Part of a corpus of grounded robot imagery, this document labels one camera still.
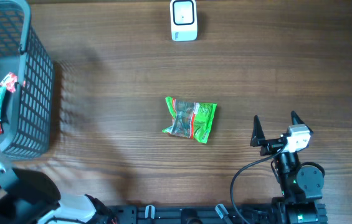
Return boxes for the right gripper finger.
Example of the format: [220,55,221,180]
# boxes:
[290,111,313,134]
[250,115,266,147]

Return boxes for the green gummy candy bag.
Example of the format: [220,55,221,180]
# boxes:
[162,96,217,144]

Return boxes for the red tissue pack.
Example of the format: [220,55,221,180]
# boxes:
[0,72,17,93]

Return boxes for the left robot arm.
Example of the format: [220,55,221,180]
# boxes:
[0,150,119,224]

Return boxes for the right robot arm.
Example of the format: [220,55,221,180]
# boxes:
[250,111,325,223]

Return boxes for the grey plastic mesh basket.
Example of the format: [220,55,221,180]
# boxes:
[0,1,55,160]

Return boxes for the black mounting rail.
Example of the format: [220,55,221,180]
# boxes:
[110,203,329,224]

